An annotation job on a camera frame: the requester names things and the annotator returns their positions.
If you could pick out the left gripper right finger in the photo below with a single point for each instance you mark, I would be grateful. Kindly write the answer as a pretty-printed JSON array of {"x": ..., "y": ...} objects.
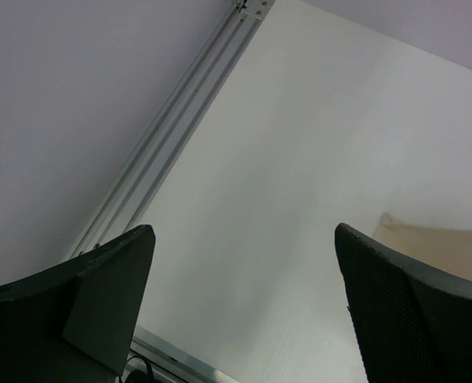
[{"x": 413, "y": 321}]

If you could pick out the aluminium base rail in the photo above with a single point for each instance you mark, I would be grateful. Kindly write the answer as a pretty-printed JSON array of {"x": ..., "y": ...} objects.
[{"x": 172, "y": 364}]

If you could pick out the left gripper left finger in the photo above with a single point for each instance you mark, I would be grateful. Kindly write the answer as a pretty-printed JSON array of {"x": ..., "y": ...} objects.
[{"x": 74, "y": 322}]

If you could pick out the left side frame rail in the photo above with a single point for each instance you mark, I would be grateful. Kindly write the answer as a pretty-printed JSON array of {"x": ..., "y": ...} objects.
[{"x": 140, "y": 178}]

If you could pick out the canvas bag with orange handles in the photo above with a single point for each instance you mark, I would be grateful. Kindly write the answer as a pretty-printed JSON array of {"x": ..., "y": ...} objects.
[{"x": 449, "y": 250}]

